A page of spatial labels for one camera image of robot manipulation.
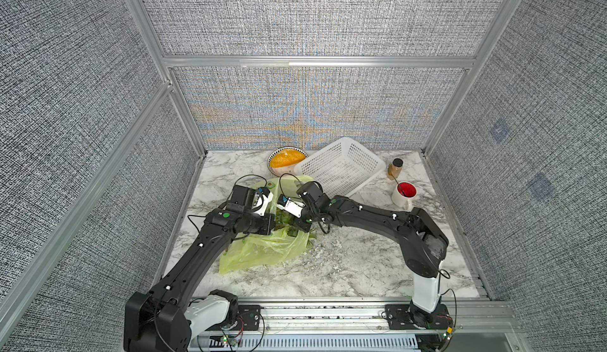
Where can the white mug red inside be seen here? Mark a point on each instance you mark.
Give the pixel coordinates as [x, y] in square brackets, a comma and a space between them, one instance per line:
[407, 202]

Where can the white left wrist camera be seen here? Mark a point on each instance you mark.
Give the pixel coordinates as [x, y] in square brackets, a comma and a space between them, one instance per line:
[264, 198]

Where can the white perforated plastic basket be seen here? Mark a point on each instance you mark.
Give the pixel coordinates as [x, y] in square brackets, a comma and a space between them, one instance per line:
[342, 168]

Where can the pineapple with green crown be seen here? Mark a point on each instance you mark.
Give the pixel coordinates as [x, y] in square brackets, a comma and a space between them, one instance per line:
[287, 230]

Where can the yellow-green avocado plastic bag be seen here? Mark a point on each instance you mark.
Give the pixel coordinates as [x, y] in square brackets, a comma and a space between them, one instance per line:
[257, 250]

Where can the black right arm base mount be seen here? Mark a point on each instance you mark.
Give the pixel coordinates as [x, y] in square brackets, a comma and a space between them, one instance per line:
[409, 317]

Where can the spice jar black lid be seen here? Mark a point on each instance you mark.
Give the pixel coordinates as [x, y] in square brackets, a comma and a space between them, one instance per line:
[394, 169]

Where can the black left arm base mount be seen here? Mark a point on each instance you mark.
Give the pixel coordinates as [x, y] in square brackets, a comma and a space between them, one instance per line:
[248, 318]

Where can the iridescent metal spoon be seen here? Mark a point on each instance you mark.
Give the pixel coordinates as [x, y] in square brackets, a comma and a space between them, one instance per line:
[396, 183]

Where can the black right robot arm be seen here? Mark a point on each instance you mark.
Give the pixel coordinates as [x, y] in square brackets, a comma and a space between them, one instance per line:
[422, 242]

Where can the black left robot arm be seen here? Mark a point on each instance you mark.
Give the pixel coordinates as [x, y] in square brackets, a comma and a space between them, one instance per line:
[165, 318]

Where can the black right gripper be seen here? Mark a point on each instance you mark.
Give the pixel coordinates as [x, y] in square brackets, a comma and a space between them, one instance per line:
[302, 226]

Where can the bowl with orange food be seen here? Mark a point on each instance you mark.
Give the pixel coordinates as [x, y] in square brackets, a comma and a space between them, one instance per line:
[284, 160]

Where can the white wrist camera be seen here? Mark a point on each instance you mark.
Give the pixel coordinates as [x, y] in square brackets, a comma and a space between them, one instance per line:
[285, 203]
[264, 198]

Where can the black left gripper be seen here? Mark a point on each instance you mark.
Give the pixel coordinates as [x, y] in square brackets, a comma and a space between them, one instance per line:
[267, 226]

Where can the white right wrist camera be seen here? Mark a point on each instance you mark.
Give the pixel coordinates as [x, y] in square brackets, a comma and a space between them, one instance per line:
[285, 203]

